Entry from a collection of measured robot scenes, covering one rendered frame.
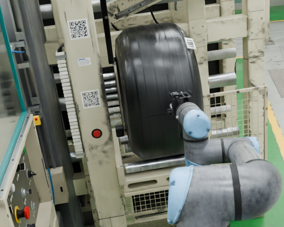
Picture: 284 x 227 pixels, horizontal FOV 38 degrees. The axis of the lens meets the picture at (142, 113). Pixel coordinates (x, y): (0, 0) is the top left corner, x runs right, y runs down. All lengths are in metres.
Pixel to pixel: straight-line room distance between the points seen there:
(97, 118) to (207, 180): 0.98
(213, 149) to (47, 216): 0.70
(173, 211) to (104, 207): 1.14
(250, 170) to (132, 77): 0.79
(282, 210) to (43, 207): 1.84
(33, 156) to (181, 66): 0.65
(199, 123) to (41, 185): 0.73
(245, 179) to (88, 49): 0.99
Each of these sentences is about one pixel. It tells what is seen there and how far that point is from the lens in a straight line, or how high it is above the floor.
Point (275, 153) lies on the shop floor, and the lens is 3.69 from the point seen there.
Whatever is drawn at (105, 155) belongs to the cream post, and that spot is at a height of 0.95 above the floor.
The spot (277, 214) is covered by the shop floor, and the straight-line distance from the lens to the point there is 2.98.
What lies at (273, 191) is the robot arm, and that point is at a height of 1.31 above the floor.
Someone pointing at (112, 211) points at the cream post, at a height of 0.65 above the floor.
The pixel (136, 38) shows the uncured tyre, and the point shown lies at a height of 1.45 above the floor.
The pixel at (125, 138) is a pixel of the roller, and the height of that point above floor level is 0.91.
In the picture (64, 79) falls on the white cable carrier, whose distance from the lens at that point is 1.68.
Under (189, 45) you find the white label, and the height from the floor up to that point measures 1.40.
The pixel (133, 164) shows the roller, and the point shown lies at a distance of 1.76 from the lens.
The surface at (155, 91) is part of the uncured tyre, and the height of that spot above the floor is 1.28.
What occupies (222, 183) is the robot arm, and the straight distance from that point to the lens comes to 0.82.
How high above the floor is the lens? 1.79
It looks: 23 degrees down
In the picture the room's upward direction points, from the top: 7 degrees counter-clockwise
